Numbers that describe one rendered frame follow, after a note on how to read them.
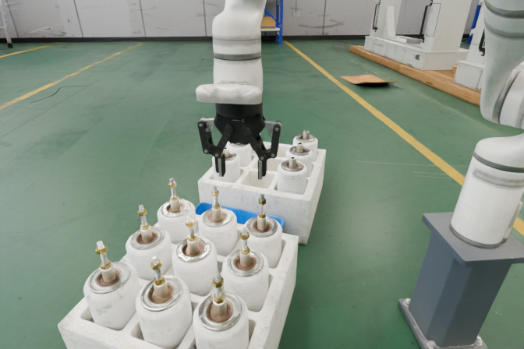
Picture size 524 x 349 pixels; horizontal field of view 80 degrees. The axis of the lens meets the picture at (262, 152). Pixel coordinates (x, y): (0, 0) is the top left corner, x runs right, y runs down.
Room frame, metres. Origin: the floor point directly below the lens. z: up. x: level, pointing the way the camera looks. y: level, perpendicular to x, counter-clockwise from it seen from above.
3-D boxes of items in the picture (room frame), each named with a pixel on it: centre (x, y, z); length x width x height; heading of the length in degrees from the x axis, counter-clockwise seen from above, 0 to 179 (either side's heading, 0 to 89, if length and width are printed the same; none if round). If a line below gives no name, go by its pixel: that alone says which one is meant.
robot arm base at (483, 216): (0.51, -0.44, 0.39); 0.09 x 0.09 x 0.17; 5
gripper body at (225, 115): (0.48, 0.04, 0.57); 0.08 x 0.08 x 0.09
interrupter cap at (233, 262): (0.47, 0.03, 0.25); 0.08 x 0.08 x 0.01
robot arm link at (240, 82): (0.46, 0.04, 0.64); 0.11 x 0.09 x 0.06; 172
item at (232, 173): (0.96, 0.13, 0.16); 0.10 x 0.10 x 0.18
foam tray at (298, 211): (1.04, -0.02, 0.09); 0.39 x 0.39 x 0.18; 72
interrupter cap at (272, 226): (0.59, 0.00, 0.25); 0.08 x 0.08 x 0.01
